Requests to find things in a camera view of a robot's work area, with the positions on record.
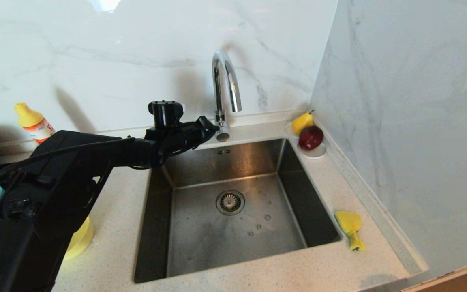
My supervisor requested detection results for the chrome gooseneck faucet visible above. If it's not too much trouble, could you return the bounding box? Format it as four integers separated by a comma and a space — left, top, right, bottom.
211, 49, 243, 142

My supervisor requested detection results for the yellow plastic bowl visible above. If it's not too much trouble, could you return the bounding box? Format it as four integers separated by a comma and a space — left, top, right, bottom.
63, 217, 95, 261

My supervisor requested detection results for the orange dish soap bottle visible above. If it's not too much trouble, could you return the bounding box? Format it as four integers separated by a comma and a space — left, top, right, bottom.
14, 103, 56, 144

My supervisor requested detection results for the yellow green sponge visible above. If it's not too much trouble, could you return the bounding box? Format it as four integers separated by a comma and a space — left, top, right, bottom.
334, 211, 366, 251

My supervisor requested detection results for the stainless steel sink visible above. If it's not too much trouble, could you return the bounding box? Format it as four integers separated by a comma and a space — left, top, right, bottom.
134, 139, 342, 283

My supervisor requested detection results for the round metal drain strainer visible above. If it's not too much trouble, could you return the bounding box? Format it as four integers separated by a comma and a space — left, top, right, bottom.
216, 190, 245, 216

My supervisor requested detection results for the yellow pear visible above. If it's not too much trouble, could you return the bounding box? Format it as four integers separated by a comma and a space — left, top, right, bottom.
292, 110, 314, 135

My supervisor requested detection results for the dark red apple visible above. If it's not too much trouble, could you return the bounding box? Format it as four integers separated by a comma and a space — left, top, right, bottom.
299, 125, 325, 151

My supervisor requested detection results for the small white dish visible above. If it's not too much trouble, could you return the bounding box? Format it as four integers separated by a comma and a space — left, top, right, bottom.
285, 122, 327, 159

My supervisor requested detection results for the brown wooden panel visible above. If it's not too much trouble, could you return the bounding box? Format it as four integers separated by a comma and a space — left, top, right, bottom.
400, 255, 467, 292

